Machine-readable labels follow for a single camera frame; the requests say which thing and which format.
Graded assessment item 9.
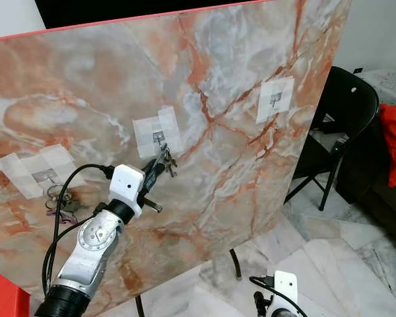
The key bunch with white key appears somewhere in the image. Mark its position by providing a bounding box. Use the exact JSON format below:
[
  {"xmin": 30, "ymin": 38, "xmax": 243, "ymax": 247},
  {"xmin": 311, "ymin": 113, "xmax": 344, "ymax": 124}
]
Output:
[{"xmin": 160, "ymin": 146, "xmax": 178, "ymax": 178}]

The clear tape patch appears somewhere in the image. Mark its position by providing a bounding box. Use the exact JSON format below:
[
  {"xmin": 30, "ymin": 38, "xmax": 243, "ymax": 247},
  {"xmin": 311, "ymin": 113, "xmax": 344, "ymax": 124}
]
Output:
[
  {"xmin": 255, "ymin": 76, "xmax": 295, "ymax": 124},
  {"xmin": 0, "ymin": 144, "xmax": 77, "ymax": 200},
  {"xmin": 133, "ymin": 106, "xmax": 183, "ymax": 159}
]

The key bunch with large rings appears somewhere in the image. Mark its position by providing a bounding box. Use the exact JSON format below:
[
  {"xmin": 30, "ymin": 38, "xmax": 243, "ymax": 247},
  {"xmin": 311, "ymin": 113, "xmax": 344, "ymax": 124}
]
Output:
[{"xmin": 45, "ymin": 184, "xmax": 87, "ymax": 223}]

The marble board with red edge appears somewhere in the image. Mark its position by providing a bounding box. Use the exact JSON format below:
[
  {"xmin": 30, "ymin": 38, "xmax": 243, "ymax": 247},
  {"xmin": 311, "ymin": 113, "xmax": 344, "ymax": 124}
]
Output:
[{"xmin": 0, "ymin": 0, "xmax": 353, "ymax": 308}]

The red plastic stool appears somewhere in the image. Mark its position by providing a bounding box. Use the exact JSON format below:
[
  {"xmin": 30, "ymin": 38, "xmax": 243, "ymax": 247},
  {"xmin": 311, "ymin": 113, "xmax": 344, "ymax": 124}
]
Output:
[{"xmin": 0, "ymin": 267, "xmax": 40, "ymax": 317}]

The black television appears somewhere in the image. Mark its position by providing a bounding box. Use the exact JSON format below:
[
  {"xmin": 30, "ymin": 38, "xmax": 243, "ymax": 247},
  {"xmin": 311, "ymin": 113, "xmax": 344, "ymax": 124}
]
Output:
[{"xmin": 34, "ymin": 0, "xmax": 275, "ymax": 30}]

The black device with green light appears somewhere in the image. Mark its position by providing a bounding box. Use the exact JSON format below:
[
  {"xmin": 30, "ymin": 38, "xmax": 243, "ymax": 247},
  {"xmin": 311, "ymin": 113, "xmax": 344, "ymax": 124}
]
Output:
[{"xmin": 329, "ymin": 135, "xmax": 351, "ymax": 155}]

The black folding chair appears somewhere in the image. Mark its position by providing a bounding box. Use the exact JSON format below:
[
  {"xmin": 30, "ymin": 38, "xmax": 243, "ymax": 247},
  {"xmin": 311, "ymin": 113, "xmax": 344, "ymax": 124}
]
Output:
[{"xmin": 284, "ymin": 66, "xmax": 381, "ymax": 212}]

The patterned white table cloth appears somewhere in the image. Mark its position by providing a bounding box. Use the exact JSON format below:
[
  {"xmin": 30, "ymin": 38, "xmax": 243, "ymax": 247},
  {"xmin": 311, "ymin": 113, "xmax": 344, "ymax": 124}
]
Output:
[{"xmin": 353, "ymin": 68, "xmax": 396, "ymax": 106}]

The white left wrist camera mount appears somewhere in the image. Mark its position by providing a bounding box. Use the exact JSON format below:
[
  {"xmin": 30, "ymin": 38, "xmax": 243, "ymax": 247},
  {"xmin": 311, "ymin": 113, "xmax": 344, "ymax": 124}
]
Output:
[{"xmin": 109, "ymin": 164, "xmax": 147, "ymax": 219}]

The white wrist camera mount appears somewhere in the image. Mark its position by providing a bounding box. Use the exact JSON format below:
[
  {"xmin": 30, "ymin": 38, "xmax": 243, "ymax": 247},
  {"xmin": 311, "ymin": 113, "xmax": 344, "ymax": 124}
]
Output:
[
  {"xmin": 269, "ymin": 269, "xmax": 299, "ymax": 317},
  {"xmin": 109, "ymin": 164, "xmax": 147, "ymax": 219}
]

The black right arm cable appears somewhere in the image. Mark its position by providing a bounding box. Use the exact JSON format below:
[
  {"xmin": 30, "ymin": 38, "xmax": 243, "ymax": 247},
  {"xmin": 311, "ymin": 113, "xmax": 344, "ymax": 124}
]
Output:
[{"xmin": 247, "ymin": 275, "xmax": 312, "ymax": 317}]

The small metal wall hook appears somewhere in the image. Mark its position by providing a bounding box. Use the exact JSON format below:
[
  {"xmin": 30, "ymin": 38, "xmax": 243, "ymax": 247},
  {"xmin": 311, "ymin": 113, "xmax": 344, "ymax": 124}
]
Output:
[
  {"xmin": 268, "ymin": 91, "xmax": 284, "ymax": 110},
  {"xmin": 34, "ymin": 170, "xmax": 60, "ymax": 186},
  {"xmin": 152, "ymin": 130, "xmax": 167, "ymax": 147}
]

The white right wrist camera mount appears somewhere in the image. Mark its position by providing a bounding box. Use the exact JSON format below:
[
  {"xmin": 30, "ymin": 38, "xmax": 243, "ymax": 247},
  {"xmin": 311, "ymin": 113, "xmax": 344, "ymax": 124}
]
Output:
[{"xmin": 269, "ymin": 269, "xmax": 299, "ymax": 317}]

